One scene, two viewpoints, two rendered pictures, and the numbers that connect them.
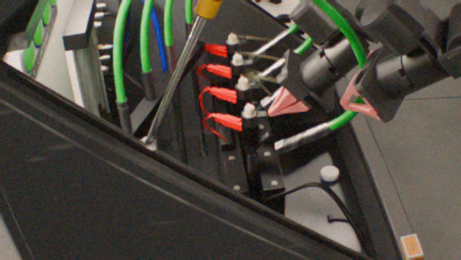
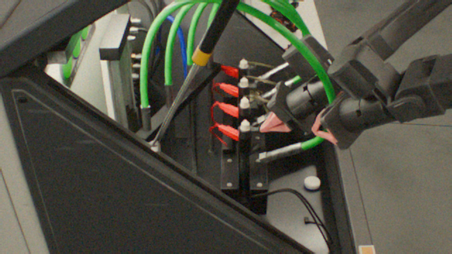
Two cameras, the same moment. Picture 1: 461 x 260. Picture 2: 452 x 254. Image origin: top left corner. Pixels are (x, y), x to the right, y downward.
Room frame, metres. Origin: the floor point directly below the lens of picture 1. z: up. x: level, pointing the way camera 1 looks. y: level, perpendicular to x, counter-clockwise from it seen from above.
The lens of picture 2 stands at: (-0.12, -0.06, 1.81)
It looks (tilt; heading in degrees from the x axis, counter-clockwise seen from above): 37 degrees down; 4
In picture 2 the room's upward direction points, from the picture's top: straight up
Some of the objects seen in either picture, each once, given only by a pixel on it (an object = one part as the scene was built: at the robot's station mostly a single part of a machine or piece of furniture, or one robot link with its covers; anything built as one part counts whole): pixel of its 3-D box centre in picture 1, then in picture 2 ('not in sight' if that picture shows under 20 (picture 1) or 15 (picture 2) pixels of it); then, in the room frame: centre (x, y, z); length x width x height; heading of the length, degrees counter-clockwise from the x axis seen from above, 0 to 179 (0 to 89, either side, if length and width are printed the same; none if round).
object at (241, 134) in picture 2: (258, 162); (249, 166); (0.79, -0.04, 1.00); 0.05 x 0.03 x 0.21; 94
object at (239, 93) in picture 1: (252, 133); (248, 142); (0.87, -0.04, 1.00); 0.05 x 0.03 x 0.21; 94
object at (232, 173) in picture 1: (245, 159); (243, 161); (0.91, -0.03, 0.91); 0.34 x 0.10 x 0.15; 4
